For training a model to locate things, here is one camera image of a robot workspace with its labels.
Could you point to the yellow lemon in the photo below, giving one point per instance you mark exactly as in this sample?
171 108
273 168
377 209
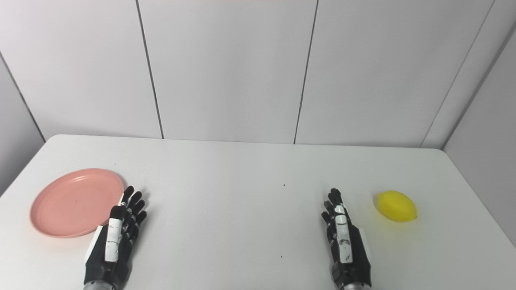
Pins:
396 206

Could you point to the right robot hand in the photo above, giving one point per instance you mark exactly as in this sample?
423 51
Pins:
348 249

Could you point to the pink plate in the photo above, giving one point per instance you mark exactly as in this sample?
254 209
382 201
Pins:
76 202

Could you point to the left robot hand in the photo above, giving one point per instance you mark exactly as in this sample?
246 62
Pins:
117 249

